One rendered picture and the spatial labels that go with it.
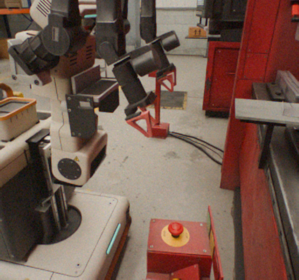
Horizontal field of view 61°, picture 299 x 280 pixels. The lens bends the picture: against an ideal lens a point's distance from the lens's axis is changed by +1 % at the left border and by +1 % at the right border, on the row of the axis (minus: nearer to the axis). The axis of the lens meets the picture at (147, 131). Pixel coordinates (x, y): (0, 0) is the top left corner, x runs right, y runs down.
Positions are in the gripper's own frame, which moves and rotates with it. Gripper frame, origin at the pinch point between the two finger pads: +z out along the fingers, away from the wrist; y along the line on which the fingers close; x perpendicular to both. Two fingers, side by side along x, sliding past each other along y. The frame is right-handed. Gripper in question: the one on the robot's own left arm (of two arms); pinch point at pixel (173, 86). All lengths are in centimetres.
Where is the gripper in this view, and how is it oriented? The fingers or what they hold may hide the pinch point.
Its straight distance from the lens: 113.8
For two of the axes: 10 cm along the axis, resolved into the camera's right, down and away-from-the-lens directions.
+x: -8.7, 3.2, 3.8
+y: 2.3, -4.3, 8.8
